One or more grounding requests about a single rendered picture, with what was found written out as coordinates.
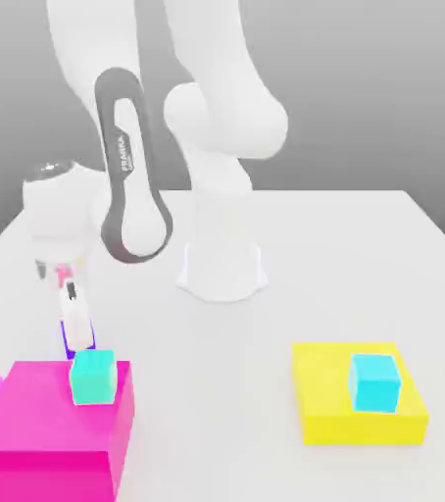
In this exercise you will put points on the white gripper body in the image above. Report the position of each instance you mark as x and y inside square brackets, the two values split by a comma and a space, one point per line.
[76, 325]

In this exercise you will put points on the small blue cube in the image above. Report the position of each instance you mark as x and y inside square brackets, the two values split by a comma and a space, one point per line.
[64, 340]

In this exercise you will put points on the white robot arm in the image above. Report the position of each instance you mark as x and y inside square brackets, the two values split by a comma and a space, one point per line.
[222, 117]

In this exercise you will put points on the small teal cube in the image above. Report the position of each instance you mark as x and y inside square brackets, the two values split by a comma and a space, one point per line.
[92, 378]

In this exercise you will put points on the small cyan cube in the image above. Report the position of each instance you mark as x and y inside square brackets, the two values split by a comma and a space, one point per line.
[375, 386]

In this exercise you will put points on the large pink box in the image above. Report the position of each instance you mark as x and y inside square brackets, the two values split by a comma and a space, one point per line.
[38, 423]

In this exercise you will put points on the large yellow box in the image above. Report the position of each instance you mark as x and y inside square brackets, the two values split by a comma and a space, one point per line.
[324, 392]

